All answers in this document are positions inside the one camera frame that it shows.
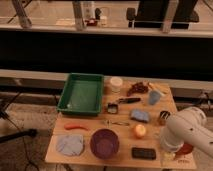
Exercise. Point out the orange bowl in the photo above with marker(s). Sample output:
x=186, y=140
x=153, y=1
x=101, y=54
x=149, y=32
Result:
x=185, y=149

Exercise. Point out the blue folded cloth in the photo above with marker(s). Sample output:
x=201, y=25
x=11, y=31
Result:
x=70, y=145

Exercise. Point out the yellow red apple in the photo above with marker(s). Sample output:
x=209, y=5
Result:
x=139, y=131

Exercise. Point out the purple bowl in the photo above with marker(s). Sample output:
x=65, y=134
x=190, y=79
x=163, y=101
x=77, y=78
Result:
x=104, y=143

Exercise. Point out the small metal can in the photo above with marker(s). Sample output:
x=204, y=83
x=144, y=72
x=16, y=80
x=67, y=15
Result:
x=163, y=117

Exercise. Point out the white plastic cup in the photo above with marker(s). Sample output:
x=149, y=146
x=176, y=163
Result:
x=116, y=84

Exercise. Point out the small black square container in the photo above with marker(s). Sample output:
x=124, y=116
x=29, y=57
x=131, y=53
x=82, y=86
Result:
x=112, y=108

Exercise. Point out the green plastic tray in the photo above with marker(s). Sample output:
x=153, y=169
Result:
x=82, y=95

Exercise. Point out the light blue plastic cup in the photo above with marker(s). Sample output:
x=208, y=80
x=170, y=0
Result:
x=154, y=97

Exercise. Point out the blue sponge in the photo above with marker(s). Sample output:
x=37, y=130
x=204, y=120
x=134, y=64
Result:
x=140, y=116

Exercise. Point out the orange carrot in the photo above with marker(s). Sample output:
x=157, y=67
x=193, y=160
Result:
x=71, y=126

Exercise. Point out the black handled tool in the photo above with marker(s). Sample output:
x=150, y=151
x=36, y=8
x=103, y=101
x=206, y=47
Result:
x=128, y=100

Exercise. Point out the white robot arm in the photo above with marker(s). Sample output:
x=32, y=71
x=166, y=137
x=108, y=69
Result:
x=187, y=126

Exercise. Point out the black eraser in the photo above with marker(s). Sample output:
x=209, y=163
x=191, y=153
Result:
x=144, y=153

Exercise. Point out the dark red grape bunch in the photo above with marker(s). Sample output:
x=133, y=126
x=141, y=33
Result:
x=138, y=87

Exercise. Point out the black office chair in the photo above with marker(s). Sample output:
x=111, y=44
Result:
x=151, y=13

